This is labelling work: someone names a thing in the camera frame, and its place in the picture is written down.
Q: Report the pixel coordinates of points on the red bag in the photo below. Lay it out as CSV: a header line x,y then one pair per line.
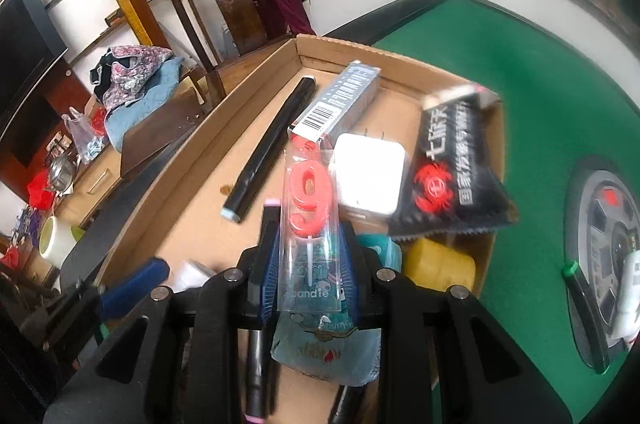
x,y
42,191

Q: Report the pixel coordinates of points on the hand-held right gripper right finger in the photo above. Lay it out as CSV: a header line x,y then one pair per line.
x,y
350,274

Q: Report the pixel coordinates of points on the wooden cabinet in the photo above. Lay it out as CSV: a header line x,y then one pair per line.
x,y
95,189

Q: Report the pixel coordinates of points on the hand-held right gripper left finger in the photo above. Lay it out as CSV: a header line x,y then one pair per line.
x,y
267,264

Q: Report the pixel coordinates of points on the black packet red crab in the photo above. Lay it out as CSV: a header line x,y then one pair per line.
x,y
450,174

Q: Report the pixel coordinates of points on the black flat television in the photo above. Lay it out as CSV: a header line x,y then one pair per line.
x,y
25,49

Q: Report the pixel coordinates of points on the blue quilted cloth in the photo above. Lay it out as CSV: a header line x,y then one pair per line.
x,y
145,104

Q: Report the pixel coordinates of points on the round table control panel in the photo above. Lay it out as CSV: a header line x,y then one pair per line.
x,y
600,224

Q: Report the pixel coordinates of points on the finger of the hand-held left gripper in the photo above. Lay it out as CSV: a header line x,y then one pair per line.
x,y
135,284
65,324

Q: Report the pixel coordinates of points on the cardboard box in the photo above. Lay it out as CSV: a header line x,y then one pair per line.
x,y
185,184

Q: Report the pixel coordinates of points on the red number candle pack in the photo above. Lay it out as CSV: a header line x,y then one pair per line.
x,y
310,194

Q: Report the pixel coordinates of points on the floral cloth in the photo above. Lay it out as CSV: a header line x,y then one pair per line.
x,y
130,74

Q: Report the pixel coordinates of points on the metal pot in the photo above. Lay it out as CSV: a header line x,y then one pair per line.
x,y
61,171

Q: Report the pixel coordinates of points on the black marker pink cap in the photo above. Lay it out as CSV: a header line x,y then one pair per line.
x,y
257,374

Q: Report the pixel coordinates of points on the teal cartoon packet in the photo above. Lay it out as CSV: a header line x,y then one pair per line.
x,y
325,349

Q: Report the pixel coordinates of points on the clear plastic bag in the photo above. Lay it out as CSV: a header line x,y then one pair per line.
x,y
82,137

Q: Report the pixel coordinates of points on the long black stick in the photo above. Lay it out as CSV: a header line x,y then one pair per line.
x,y
270,144

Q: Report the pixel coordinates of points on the black marker green cap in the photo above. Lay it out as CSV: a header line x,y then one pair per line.
x,y
587,319

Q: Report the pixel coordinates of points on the white power adapter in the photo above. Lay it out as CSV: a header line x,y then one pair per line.
x,y
370,174

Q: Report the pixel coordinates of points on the dark wooden stool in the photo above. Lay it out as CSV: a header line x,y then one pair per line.
x,y
160,129

